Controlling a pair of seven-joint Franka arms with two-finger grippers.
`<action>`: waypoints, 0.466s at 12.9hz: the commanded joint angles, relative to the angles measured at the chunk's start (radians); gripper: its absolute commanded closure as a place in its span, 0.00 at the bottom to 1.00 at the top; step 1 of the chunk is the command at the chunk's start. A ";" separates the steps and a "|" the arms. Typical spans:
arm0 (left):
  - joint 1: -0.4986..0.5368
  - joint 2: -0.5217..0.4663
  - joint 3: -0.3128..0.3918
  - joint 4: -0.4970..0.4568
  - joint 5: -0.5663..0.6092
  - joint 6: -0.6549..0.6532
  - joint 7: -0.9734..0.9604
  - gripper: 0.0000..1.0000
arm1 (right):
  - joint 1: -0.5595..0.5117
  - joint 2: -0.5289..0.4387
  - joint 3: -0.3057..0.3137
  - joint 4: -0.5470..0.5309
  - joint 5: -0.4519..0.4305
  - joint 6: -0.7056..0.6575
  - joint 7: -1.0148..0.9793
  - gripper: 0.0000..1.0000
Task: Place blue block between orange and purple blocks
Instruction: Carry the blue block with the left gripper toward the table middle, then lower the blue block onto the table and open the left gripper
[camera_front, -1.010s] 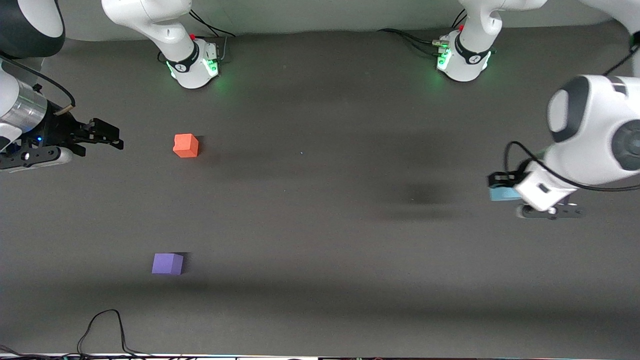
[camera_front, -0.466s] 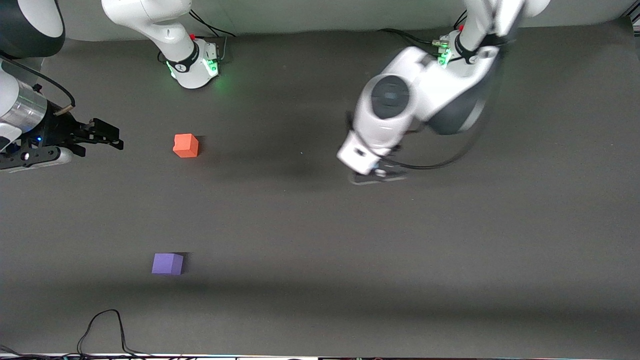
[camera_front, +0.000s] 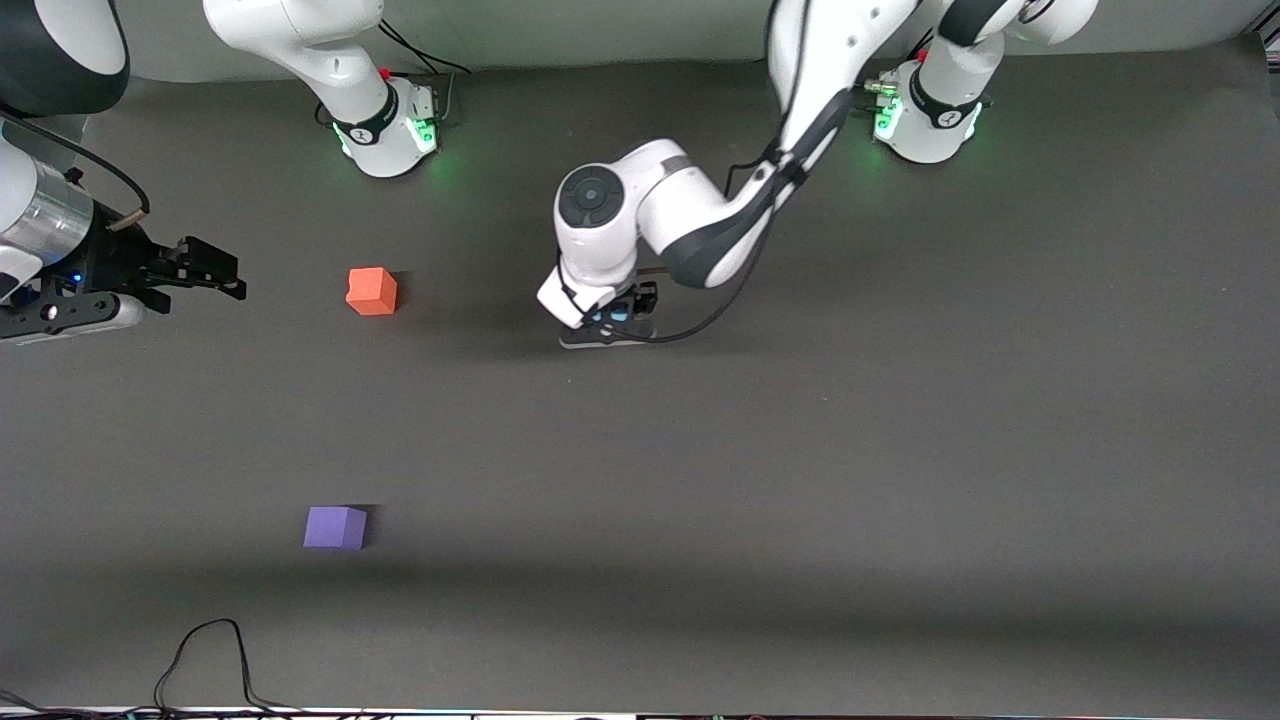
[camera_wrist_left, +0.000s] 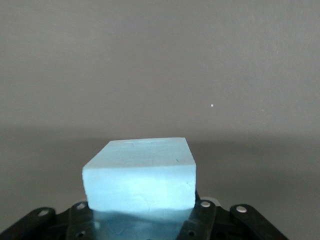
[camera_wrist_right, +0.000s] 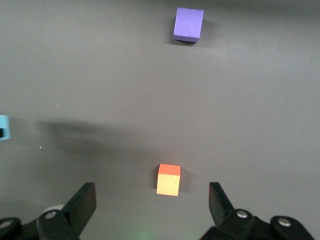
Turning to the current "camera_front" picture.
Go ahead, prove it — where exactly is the orange block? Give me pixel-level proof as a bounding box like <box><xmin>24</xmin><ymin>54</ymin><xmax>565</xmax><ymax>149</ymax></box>
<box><xmin>346</xmin><ymin>267</ymin><xmax>399</xmax><ymax>317</ymax></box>

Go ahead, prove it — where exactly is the thin black cable loop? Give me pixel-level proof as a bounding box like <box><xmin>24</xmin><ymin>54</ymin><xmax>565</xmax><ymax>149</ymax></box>
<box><xmin>153</xmin><ymin>618</ymin><xmax>301</xmax><ymax>716</ymax></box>

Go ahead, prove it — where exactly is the dark grey table mat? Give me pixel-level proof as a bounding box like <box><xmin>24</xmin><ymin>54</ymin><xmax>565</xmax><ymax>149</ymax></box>
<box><xmin>0</xmin><ymin>35</ymin><xmax>1280</xmax><ymax>713</ymax></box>

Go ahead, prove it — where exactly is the black right base cable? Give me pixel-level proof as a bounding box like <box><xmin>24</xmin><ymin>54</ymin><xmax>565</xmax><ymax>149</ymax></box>
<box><xmin>378</xmin><ymin>18</ymin><xmax>471</xmax><ymax>126</ymax></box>

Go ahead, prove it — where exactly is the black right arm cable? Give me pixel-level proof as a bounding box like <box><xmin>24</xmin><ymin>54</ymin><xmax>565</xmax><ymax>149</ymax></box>
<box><xmin>0</xmin><ymin>105</ymin><xmax>151</xmax><ymax>216</ymax></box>

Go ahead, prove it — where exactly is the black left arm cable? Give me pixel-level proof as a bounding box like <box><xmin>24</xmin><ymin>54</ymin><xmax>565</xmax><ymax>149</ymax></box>
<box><xmin>560</xmin><ymin>0</ymin><xmax>861</xmax><ymax>346</ymax></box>

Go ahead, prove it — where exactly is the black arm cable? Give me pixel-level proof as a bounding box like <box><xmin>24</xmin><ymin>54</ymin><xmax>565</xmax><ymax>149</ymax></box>
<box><xmin>560</xmin><ymin>0</ymin><xmax>861</xmax><ymax>346</ymax></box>
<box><xmin>0</xmin><ymin>105</ymin><xmax>151</xmax><ymax>216</ymax></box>

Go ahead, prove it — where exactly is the purple block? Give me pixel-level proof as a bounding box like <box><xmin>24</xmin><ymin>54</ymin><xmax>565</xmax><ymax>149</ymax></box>
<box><xmin>303</xmin><ymin>506</ymin><xmax>369</xmax><ymax>551</ymax></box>

